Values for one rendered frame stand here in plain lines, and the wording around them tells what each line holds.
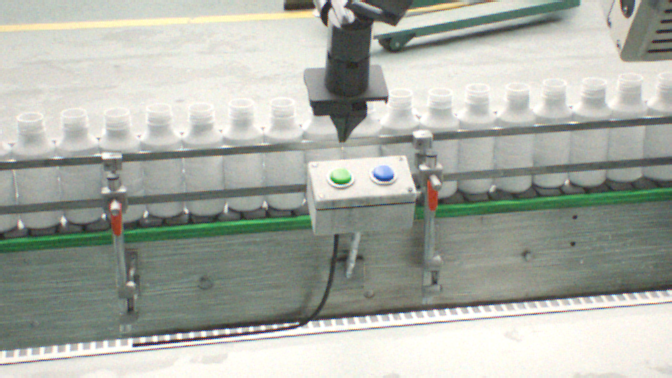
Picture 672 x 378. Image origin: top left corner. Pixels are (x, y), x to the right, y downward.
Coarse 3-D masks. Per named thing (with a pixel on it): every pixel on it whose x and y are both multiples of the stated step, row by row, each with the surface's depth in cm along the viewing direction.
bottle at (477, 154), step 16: (480, 96) 189; (464, 112) 191; (480, 112) 190; (464, 128) 191; (480, 128) 190; (464, 144) 192; (480, 144) 191; (464, 160) 193; (480, 160) 192; (464, 192) 195; (480, 192) 195
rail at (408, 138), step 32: (512, 128) 190; (544, 128) 191; (576, 128) 191; (32, 160) 179; (64, 160) 180; (96, 160) 180; (128, 160) 181; (640, 160) 196; (192, 192) 185; (224, 192) 186; (256, 192) 187; (288, 192) 188
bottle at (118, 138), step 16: (112, 112) 183; (128, 112) 181; (112, 128) 181; (128, 128) 182; (112, 144) 181; (128, 144) 181; (128, 176) 183; (128, 192) 184; (144, 192) 187; (128, 208) 185; (144, 208) 187
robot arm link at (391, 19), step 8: (320, 0) 158; (328, 0) 157; (344, 0) 151; (352, 0) 151; (320, 8) 158; (352, 8) 152; (360, 8) 152; (368, 8) 153; (376, 8) 154; (320, 16) 159; (368, 16) 153; (376, 16) 153; (384, 16) 154; (392, 16) 155; (400, 16) 154; (392, 24) 155
